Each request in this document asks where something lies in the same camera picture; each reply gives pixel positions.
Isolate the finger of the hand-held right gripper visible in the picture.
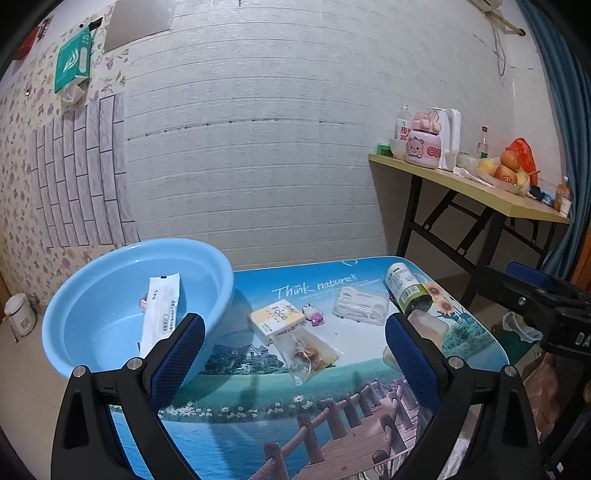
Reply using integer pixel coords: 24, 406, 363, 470
478, 265, 561, 324
505, 261, 591, 296

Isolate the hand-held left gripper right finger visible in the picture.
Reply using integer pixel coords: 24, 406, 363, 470
385, 313, 541, 480

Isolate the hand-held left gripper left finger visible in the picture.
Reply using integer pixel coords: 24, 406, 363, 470
51, 313, 206, 480

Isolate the clear bread packet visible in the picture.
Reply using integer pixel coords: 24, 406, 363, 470
382, 308, 450, 370

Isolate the long white paper packet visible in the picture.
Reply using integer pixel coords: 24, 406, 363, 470
139, 273, 182, 357

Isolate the white roll with green label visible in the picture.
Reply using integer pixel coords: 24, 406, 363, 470
385, 262, 434, 317

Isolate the clear box of floss picks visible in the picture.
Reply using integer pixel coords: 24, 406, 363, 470
332, 285, 389, 323

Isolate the light blue plastic basin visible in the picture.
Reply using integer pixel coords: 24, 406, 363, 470
41, 238, 235, 388

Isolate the yellow and white box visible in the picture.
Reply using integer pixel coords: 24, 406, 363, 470
248, 301, 306, 345

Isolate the clear snack packet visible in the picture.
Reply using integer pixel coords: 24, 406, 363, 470
271, 327, 343, 387

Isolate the clear plastic bag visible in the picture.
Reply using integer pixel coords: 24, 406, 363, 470
502, 311, 543, 343

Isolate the orange plastic bag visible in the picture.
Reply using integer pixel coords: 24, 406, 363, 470
522, 353, 561, 444

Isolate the orange juice bottle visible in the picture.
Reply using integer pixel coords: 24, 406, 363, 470
553, 175, 572, 217

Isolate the clear fruit plate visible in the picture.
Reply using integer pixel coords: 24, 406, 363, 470
475, 166, 532, 197

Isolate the wooden folding table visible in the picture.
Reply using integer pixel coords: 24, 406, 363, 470
368, 153, 571, 308

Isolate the red plastic bag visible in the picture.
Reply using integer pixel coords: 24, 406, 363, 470
505, 137, 539, 186

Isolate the white electric kettle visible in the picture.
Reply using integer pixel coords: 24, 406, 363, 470
429, 107, 462, 171

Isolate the white bucket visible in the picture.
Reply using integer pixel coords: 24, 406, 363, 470
4, 293, 38, 336

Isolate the pink bear water bottle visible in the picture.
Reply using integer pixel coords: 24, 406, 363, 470
405, 111, 443, 169

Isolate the blue curtain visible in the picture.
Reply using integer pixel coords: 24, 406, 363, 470
519, 0, 591, 289

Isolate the white bottle with red label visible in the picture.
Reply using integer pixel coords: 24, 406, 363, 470
396, 104, 413, 141

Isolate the wooden curtain rod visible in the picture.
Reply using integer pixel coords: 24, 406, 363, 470
485, 8, 527, 37

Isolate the white hanging cable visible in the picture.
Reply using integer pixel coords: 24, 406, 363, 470
492, 21, 508, 77

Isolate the green tissue pack on wall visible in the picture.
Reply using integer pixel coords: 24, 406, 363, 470
54, 27, 96, 94

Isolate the grey wall panel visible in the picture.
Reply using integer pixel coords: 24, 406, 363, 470
102, 0, 174, 54

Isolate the red wall decoration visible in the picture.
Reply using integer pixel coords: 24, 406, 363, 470
16, 17, 54, 61

